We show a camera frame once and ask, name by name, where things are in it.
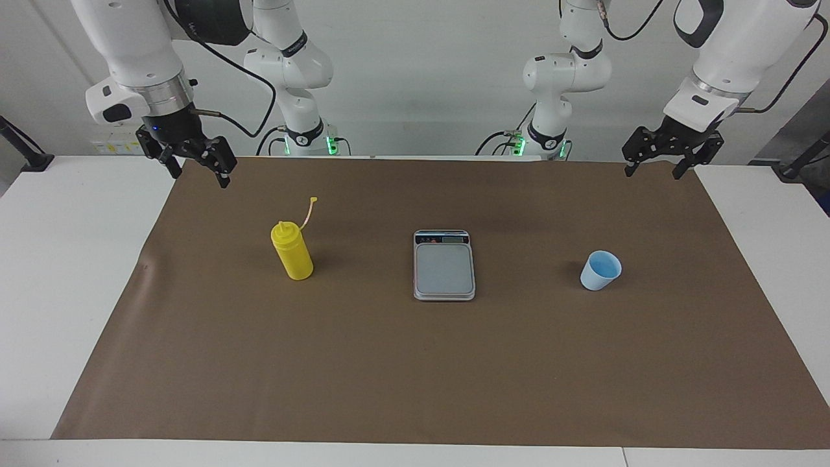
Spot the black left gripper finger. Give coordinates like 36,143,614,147
671,133,725,180
621,126,659,177

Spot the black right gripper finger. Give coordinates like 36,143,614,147
135,126,184,180
195,136,237,189

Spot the yellow squeeze bottle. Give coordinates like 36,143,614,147
270,197,318,281

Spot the light blue plastic cup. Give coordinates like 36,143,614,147
580,250,623,291

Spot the silver digital kitchen scale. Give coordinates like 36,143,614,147
413,230,476,302

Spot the black clamp stand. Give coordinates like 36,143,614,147
0,115,54,173
772,130,830,181

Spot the brown table mat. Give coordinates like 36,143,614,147
51,156,830,450

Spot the black right base cable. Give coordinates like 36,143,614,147
255,125,289,156

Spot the black base cable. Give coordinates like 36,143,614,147
255,125,289,156
475,102,538,156

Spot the white wall outlet strip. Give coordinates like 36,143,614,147
93,132,145,155

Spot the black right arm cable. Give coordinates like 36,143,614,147
162,0,278,138

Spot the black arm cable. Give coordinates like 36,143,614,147
597,0,830,114
162,0,278,138

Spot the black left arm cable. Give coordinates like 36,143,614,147
597,0,830,114

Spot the black left base cable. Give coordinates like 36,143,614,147
475,102,538,156

